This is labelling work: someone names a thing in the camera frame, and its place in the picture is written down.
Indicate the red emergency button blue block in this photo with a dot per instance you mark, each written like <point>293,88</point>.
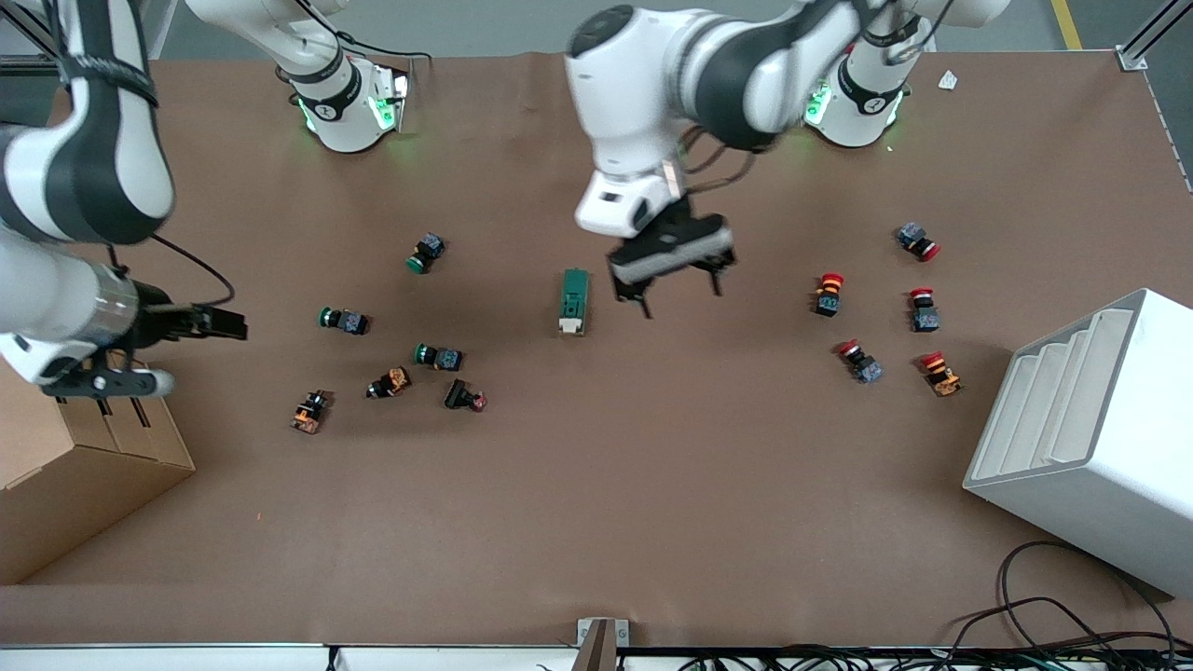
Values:
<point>911,235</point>
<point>925,319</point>
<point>867,370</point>

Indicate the grey metal bracket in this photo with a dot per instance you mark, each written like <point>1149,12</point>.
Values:
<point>587,634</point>

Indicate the white stepped plastic bin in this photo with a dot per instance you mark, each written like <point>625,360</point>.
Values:
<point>1100,447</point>

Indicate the brown cardboard box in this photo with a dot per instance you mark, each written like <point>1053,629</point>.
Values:
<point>75,466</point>

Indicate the green terminal block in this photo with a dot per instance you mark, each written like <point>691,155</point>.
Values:
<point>573,294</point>

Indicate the red emergency button orange block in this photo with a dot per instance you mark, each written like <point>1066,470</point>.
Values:
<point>943,377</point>

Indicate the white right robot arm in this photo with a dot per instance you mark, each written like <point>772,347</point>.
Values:
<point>84,177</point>

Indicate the green push button blue block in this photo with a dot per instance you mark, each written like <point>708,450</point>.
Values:
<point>352,322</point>
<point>447,358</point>
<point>429,247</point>

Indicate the white table edge rail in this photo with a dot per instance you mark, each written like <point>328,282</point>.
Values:
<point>186,657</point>

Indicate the black selector switch orange block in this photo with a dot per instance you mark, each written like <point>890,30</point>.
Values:
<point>396,378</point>
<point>308,415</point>

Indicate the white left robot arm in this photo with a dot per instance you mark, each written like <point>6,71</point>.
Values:
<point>643,84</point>

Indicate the small white paper scrap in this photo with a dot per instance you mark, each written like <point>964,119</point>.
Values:
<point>948,80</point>

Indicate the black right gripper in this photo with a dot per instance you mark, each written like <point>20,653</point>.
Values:
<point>164,321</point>

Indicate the black switch red block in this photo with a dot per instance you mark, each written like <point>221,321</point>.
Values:
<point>457,394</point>

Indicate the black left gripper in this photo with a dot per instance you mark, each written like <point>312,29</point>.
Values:
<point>678,230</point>

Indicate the red emergency button orange-striped body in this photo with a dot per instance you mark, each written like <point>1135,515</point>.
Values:
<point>829,300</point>

